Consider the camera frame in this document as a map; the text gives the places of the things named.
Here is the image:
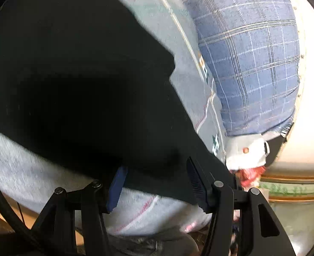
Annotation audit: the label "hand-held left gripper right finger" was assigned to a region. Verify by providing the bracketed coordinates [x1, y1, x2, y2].
[186, 156, 297, 256]

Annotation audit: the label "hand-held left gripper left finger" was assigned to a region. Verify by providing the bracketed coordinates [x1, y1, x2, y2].
[30, 165, 129, 256]

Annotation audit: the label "black pants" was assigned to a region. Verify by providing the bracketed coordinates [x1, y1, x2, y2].
[0, 0, 243, 206]

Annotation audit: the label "white cloth bag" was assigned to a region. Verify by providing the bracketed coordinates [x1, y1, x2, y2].
[225, 133, 271, 172]

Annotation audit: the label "red crumpled bag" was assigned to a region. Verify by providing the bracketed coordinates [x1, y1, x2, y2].
[238, 165, 267, 188]

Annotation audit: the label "grey printed blanket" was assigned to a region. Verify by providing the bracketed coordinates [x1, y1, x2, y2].
[0, 0, 228, 243]

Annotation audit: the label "gold-framed green panel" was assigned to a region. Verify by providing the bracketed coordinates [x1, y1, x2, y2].
[260, 175, 314, 202]

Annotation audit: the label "blue plaid shirt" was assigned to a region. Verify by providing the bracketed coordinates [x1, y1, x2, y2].
[170, 0, 301, 139]

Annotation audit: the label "black cable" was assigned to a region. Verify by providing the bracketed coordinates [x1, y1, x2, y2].
[0, 163, 44, 248]

